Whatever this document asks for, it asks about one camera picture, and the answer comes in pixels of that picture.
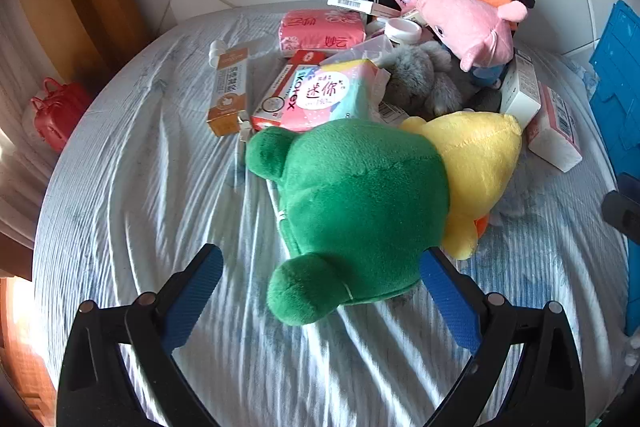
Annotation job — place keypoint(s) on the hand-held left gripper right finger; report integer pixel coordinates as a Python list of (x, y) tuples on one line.
[(450, 302)]

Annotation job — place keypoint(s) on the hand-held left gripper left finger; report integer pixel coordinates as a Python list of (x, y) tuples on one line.
[(192, 297)]

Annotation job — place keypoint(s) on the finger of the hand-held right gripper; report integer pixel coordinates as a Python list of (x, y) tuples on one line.
[(630, 184), (622, 219)]

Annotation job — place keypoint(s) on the white pink-edged tissue pack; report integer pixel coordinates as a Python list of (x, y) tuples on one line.
[(555, 132)]

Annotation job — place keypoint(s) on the blue plastic crate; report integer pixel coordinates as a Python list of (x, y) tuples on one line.
[(617, 72)]

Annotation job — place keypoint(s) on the green plush toy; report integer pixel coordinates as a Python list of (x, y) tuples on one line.
[(360, 207)]

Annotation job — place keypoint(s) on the white cardboard box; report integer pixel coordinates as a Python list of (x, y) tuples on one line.
[(520, 92)]

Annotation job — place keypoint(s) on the grey fluffy plush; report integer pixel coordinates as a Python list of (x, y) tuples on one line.
[(420, 72)]

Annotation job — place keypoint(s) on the clear plastic container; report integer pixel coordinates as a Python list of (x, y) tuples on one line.
[(370, 49)]

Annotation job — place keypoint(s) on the white striped desktop cloth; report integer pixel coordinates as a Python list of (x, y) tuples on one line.
[(150, 187)]

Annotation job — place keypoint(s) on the yellow plush toy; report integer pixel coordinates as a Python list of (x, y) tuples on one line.
[(475, 147)]

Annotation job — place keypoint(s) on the orange white medicine box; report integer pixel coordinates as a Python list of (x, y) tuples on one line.
[(230, 92)]

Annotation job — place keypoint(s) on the red white pad box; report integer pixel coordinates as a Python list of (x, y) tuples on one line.
[(272, 102)]

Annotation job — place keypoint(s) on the small red suitcase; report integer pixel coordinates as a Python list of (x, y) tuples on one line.
[(55, 112)]

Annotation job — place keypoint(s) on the pink pig plush blue outfit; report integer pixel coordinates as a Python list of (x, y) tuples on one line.
[(465, 22)]

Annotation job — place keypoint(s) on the pastel sanitary pad pack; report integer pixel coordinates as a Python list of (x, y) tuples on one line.
[(340, 94)]

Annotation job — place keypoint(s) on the white tube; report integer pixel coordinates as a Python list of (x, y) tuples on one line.
[(217, 53)]

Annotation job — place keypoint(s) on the white jar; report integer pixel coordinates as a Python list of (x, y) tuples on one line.
[(402, 30)]

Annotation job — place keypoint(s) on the pink tissue pack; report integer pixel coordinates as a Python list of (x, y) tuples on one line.
[(320, 32)]

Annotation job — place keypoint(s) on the white box with barcode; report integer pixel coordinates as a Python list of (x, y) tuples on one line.
[(350, 2)]

